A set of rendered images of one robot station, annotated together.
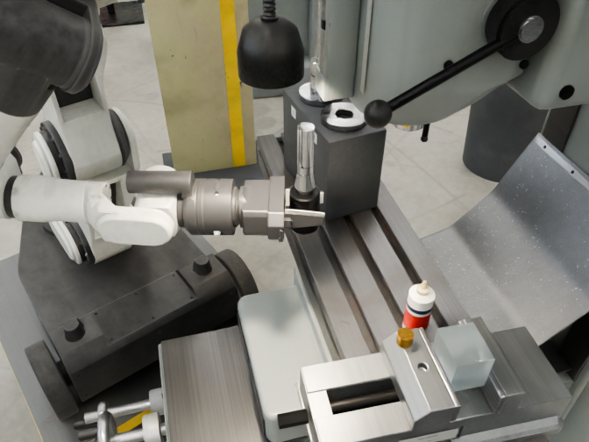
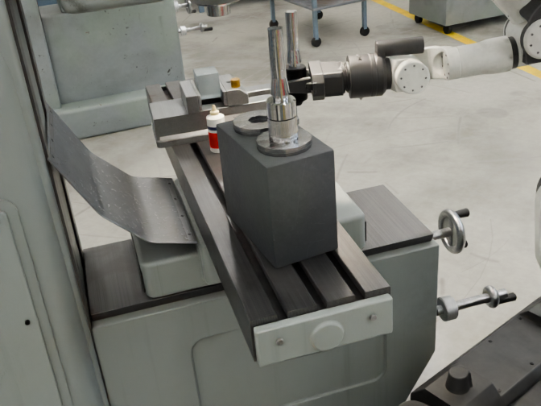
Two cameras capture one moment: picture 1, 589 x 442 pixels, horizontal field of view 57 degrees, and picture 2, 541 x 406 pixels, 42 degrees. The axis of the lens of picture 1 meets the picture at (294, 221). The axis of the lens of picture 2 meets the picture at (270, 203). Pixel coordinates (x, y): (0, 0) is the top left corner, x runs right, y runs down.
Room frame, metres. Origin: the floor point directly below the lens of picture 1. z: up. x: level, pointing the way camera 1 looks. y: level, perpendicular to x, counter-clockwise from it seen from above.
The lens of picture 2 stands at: (2.04, -0.07, 1.60)
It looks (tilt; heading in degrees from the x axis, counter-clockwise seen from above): 28 degrees down; 181
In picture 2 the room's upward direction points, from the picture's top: 5 degrees counter-clockwise
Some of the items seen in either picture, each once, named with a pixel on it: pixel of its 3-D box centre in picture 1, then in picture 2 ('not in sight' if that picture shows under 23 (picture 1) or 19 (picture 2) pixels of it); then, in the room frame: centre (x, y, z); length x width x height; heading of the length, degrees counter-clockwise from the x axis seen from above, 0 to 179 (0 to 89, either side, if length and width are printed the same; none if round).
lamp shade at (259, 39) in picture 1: (270, 46); not in sight; (0.56, 0.03, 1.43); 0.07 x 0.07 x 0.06
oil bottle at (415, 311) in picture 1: (419, 304); (216, 127); (0.56, -0.20, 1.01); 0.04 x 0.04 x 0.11
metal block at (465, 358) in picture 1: (460, 357); (207, 82); (0.42, -0.22, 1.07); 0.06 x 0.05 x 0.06; 12
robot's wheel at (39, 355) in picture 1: (51, 380); not in sight; (0.75, 0.60, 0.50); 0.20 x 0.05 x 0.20; 37
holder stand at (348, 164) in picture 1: (329, 146); (275, 181); (0.95, -0.07, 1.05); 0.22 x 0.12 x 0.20; 23
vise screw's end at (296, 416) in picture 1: (293, 418); not in sight; (0.37, 0.00, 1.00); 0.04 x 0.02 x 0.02; 102
